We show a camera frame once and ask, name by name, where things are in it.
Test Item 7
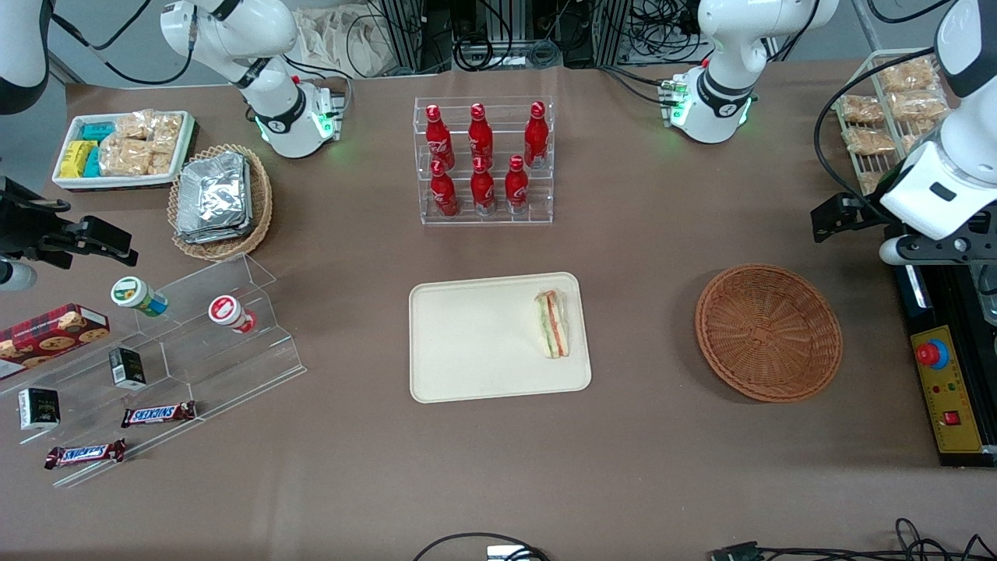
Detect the small black carton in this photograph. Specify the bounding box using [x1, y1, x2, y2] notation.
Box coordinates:
[18, 387, 61, 432]
[108, 347, 147, 390]

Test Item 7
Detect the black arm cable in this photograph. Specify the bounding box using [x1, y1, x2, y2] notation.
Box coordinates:
[47, 0, 197, 87]
[813, 47, 937, 228]

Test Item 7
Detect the clear acrylic bottle rack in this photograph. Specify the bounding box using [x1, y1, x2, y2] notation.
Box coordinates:
[414, 96, 555, 226]

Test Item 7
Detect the black tangled cable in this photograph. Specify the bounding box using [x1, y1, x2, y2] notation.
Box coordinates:
[756, 517, 997, 561]

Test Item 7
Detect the black machine with yellow panel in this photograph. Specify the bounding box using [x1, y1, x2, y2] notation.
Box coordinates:
[888, 234, 997, 468]

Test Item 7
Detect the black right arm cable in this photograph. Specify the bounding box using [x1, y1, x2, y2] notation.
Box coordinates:
[47, 0, 197, 87]

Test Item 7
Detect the red plaid cookie box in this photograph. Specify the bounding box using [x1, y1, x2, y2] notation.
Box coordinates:
[0, 303, 111, 381]

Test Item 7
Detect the beige cloth bag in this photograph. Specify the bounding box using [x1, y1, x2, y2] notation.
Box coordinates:
[294, 6, 390, 79]

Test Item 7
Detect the white rectangular snack tray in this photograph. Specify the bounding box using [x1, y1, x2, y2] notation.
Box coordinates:
[51, 110, 197, 192]

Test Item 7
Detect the clear acrylic stepped shelf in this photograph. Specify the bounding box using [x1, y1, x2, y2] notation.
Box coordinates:
[0, 253, 307, 489]

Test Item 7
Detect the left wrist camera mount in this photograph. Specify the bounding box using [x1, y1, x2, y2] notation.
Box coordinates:
[879, 226, 997, 268]

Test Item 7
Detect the aluminium frame post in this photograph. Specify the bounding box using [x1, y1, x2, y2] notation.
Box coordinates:
[596, 0, 632, 68]
[378, 0, 426, 73]

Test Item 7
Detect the light oval wicker basket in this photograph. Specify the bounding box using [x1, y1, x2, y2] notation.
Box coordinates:
[167, 143, 273, 262]

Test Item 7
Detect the green lid yogurt cup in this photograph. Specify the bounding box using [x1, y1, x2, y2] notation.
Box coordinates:
[111, 276, 169, 318]

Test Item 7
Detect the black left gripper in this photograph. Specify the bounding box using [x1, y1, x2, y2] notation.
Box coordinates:
[809, 178, 906, 243]

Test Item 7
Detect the triangle sandwich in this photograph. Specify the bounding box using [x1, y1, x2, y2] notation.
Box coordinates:
[534, 290, 572, 360]

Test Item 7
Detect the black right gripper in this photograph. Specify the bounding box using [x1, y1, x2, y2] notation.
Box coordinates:
[0, 178, 139, 270]

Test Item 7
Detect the red lid yogurt cup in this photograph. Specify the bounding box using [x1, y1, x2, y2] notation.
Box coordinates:
[208, 295, 258, 335]

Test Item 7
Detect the steel pan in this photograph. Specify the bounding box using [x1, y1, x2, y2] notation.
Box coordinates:
[974, 265, 997, 322]

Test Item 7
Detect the black looped cable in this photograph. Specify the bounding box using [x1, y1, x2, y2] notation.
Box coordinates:
[412, 532, 551, 561]

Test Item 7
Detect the red cola bottle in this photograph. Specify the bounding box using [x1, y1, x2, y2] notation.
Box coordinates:
[523, 101, 550, 169]
[430, 160, 460, 218]
[468, 102, 495, 165]
[425, 104, 456, 169]
[504, 154, 531, 215]
[470, 156, 497, 217]

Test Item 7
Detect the white wire rack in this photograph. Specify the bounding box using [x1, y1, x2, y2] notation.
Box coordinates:
[830, 47, 955, 197]

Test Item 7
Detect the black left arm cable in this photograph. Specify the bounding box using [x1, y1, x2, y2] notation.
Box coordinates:
[813, 47, 937, 228]

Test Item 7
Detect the coiled black cable bundle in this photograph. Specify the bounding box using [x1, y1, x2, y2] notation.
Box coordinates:
[452, 31, 563, 72]

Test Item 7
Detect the brown round wicker basket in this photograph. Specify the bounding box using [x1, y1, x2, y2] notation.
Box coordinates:
[695, 264, 844, 404]

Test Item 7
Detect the silver foil pouch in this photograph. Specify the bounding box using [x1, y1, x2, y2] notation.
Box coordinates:
[178, 152, 249, 235]
[175, 156, 255, 245]

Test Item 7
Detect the snickers bar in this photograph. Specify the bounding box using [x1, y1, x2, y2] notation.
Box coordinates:
[121, 400, 197, 429]
[44, 439, 126, 470]

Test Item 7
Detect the cream plastic tray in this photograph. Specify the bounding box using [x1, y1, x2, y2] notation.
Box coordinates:
[409, 271, 593, 404]

